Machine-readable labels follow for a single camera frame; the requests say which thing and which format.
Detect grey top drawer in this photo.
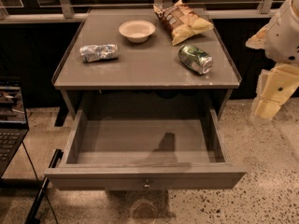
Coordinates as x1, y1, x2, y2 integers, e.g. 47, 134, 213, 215
43, 107, 248, 192

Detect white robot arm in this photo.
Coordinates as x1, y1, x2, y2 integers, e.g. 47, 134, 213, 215
246, 0, 299, 120

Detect grey drawer cabinet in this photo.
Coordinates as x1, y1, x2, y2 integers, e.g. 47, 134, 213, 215
52, 8, 241, 115

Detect green soda can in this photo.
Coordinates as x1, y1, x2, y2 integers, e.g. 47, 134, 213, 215
178, 44, 213, 75

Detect brown yellow chip bag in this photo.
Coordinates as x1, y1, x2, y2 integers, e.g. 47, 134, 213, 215
153, 0, 214, 46

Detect white paper bowl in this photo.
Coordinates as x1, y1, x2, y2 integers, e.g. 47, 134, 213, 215
119, 21, 156, 43

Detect metal window railing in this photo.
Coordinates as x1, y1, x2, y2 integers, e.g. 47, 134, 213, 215
0, 0, 299, 25

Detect black laptop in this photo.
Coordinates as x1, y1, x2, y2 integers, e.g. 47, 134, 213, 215
0, 77, 29, 176

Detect black stand leg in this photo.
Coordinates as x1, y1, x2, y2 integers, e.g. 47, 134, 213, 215
24, 149, 63, 224

